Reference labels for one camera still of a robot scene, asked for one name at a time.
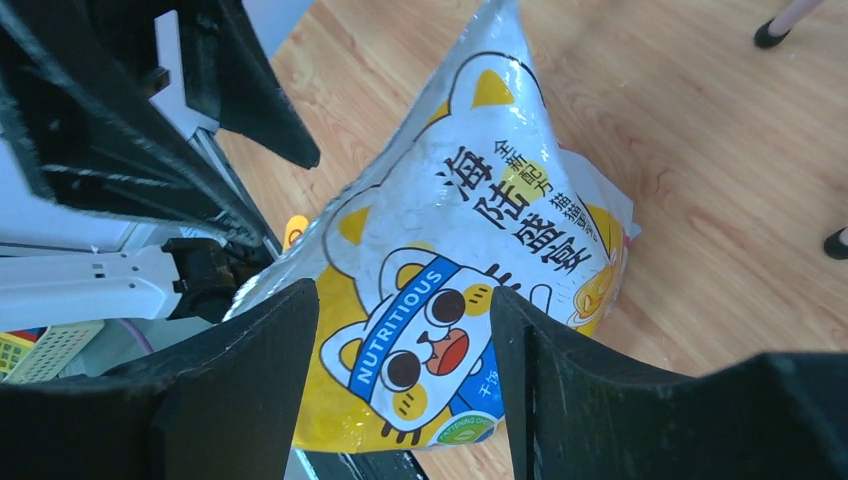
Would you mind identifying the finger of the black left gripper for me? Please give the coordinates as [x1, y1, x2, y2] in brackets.
[1, 1, 264, 246]
[157, 0, 321, 169]

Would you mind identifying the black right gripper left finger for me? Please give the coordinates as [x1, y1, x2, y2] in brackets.
[1, 279, 319, 479]

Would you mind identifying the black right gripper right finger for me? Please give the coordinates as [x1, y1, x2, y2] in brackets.
[490, 287, 847, 479]

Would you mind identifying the pet food bag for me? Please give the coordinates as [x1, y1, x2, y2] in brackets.
[232, 1, 639, 453]

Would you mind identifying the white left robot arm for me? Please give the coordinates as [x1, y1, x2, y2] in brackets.
[1, 1, 321, 330]

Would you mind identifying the yellow perforated basket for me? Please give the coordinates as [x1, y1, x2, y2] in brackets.
[1, 320, 104, 384]

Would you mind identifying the black shoe lower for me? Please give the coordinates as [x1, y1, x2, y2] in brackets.
[822, 227, 848, 260]

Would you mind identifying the black shoe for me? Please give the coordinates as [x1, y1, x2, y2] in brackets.
[753, 19, 791, 50]
[822, 227, 848, 260]

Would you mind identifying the black shoe upper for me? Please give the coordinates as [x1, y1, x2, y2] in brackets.
[753, 19, 791, 50]

